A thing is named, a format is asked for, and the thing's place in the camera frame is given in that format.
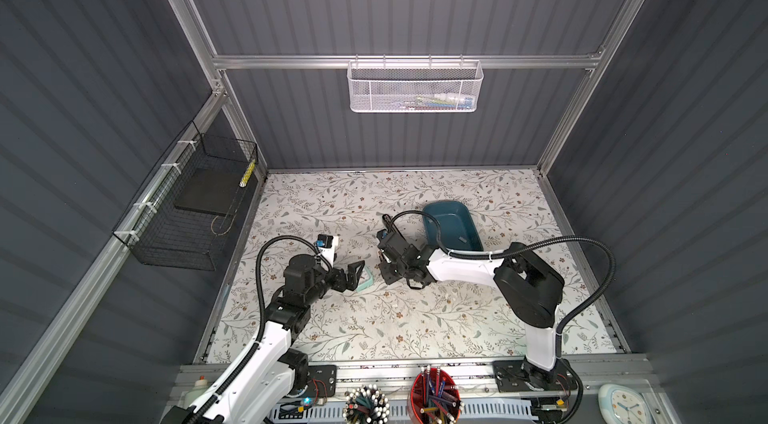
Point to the red pencil cup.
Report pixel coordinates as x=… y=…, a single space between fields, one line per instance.
x=434 y=398

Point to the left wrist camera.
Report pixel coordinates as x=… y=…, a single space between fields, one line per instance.
x=327 y=245

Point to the white wire wall basket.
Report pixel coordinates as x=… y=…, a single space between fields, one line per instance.
x=414 y=86

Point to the white glue bottle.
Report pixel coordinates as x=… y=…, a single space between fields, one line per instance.
x=198 y=389

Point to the black pen holder cup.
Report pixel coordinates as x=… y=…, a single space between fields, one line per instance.
x=367 y=404

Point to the black wire wall basket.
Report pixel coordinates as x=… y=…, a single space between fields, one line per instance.
x=190 y=214

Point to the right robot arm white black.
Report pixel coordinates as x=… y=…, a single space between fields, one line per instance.
x=531 y=287

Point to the yellow marker pen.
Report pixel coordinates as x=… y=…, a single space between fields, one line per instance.
x=247 y=174

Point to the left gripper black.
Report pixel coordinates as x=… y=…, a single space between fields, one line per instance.
x=350 y=279

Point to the pale blue round clock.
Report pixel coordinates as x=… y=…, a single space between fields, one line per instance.
x=622 y=405

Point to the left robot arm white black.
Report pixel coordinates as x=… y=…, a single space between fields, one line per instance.
x=269 y=368

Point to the small mint alarm clock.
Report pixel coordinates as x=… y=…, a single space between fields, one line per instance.
x=366 y=279

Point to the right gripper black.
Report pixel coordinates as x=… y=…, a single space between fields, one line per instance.
x=387 y=277

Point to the teal plastic tray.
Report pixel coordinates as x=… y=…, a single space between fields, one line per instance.
x=458 y=230

